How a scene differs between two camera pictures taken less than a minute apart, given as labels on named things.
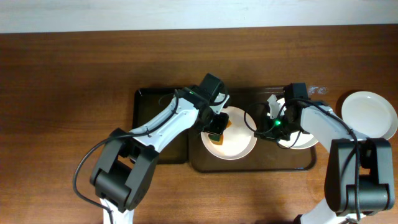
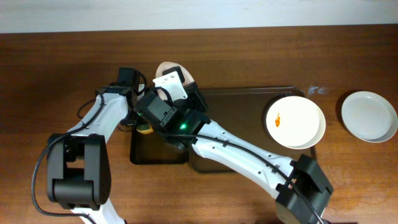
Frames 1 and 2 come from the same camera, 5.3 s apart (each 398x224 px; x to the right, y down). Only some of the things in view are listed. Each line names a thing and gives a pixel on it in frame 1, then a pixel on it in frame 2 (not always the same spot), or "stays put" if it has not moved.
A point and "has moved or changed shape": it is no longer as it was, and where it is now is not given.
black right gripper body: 272,130 to 195,98
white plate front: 369,115 stays put
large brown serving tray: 266,154 stays put
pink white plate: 238,140 to 188,79
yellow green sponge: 218,139 has moved or changed shape
